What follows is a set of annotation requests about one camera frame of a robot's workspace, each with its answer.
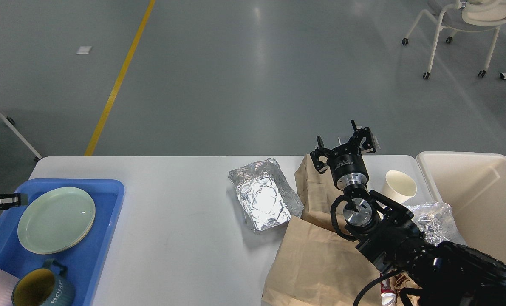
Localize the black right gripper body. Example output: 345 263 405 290
327 154 369 190

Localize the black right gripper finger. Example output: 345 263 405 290
310 136 335 175
337 120 380 155

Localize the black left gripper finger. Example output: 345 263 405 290
0 193 22 202
0 202 22 210

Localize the light green plate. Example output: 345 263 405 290
17 187 97 254

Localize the dark green mug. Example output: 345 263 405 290
11 259 76 306

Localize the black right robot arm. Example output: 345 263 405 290
309 120 506 306

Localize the small brown paper bag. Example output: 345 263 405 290
295 154 342 232

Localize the upright white paper cup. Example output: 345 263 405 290
380 170 417 204

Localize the aluminium foil tray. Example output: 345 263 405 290
228 158 305 233

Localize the pink plate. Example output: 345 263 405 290
30 211 96 255

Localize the large brown paper bag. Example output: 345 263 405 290
261 217 379 306

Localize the crumpled foil tray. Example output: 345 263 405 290
406 202 467 246

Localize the crumpled brown paper ball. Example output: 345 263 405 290
389 273 422 306

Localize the beige plastic bin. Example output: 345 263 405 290
416 151 506 264

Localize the red white crushed can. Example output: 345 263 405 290
380 276 397 306

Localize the white chair on casters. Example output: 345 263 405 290
401 0 506 80

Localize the white frame with caster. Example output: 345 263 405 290
0 110 43 162

